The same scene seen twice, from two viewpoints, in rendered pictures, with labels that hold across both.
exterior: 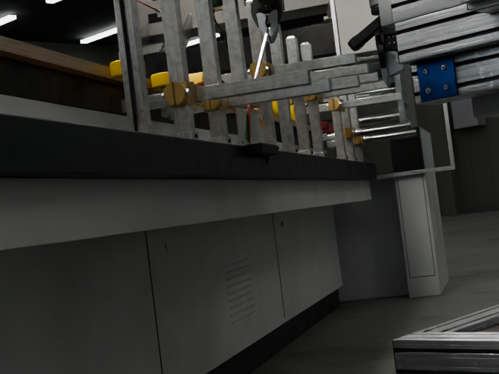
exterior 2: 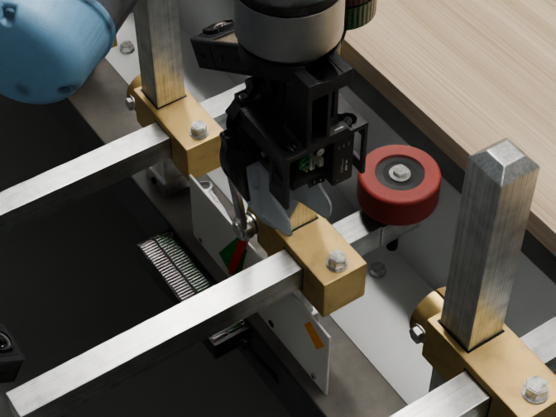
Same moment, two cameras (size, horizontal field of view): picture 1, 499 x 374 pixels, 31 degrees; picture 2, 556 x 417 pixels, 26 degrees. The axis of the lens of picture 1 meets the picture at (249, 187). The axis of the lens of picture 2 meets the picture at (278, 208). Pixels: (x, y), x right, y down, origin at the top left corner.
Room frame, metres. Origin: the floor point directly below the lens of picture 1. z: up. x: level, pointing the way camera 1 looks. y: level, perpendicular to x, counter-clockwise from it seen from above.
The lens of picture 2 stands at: (2.97, -0.61, 1.74)
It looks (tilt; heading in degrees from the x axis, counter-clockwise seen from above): 48 degrees down; 131
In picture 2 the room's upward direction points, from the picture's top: straight up
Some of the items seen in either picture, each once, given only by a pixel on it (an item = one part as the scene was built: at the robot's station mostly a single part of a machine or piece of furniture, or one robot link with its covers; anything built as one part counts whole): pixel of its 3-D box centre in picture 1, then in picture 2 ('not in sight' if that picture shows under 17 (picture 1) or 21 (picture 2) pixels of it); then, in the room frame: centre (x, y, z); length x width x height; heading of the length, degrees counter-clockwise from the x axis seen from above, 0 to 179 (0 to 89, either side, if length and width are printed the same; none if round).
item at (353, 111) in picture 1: (354, 119); not in sight; (4.40, -0.55, 0.92); 0.04 x 0.04 x 0.48; 74
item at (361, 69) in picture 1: (292, 79); not in sight; (2.99, -0.18, 0.95); 0.50 x 0.04 x 0.04; 74
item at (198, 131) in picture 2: not in sight; (198, 128); (2.31, 0.04, 0.84); 0.02 x 0.02 x 0.01
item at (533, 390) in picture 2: not in sight; (536, 388); (2.79, -0.10, 0.98); 0.02 x 0.02 x 0.01
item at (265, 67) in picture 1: (263, 72); (485, 363); (2.74, -0.08, 0.94); 0.14 x 0.06 x 0.05; 164
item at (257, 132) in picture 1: (252, 130); (255, 282); (2.44, -0.02, 0.75); 0.26 x 0.01 x 0.10; 164
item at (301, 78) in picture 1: (214, 93); not in sight; (2.02, 0.05, 0.80); 0.44 x 0.03 x 0.04; 74
